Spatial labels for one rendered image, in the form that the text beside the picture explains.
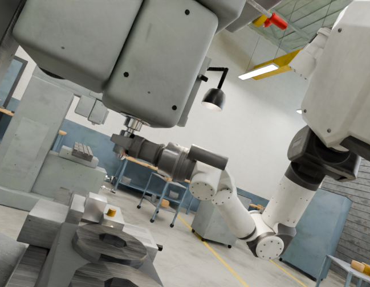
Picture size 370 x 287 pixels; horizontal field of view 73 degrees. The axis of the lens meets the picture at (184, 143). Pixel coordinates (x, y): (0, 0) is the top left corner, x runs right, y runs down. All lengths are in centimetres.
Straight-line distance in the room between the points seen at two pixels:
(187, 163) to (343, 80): 36
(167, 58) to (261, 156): 853
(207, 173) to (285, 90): 915
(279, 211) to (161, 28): 55
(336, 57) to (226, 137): 775
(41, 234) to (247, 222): 52
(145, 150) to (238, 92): 797
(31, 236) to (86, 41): 47
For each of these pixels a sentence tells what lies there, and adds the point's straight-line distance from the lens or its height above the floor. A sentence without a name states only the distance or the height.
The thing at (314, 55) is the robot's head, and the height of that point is 160.
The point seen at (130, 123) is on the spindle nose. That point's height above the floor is 129.
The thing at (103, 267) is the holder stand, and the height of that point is 113.
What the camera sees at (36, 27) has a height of 138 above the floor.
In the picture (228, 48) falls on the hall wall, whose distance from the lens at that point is 865.
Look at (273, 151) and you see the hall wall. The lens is 937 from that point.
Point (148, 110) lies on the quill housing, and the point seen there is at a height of 133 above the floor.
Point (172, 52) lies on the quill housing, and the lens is 63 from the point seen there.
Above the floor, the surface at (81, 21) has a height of 143.
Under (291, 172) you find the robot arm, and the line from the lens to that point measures 73.
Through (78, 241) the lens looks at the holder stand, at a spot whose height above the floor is 112.
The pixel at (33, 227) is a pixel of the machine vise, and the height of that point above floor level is 97.
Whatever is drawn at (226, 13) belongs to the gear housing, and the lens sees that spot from 71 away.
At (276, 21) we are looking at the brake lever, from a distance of 79.
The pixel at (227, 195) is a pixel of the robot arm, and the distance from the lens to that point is 68.
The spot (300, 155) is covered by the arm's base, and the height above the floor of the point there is 137.
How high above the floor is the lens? 124
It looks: 5 degrees up
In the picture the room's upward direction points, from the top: 22 degrees clockwise
